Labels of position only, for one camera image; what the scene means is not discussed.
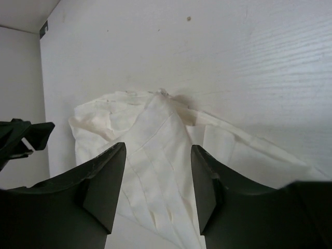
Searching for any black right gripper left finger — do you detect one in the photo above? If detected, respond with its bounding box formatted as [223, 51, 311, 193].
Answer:
[1, 142, 126, 248]

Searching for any white pleated skirt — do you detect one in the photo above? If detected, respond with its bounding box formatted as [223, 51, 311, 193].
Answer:
[69, 90, 329, 248]

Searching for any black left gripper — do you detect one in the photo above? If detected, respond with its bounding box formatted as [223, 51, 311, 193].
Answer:
[1, 119, 55, 169]

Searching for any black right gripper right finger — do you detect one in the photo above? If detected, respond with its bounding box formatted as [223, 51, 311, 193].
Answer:
[191, 145, 331, 248]

